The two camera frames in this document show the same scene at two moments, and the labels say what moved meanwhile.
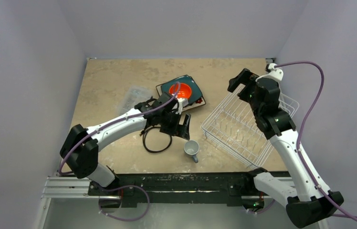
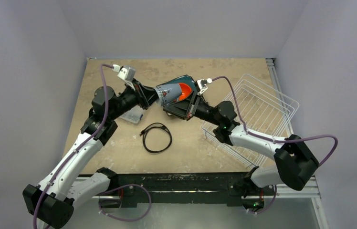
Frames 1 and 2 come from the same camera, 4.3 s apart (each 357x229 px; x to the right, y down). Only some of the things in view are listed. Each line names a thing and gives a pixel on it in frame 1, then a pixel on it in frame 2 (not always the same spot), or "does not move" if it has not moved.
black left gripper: x=177 y=129 to x=145 y=96
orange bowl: x=185 y=91 does not move
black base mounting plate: x=138 y=190 does not move
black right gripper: x=246 y=83 to x=192 y=105
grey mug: x=191 y=147 to x=168 y=94
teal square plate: x=195 y=94 does not move
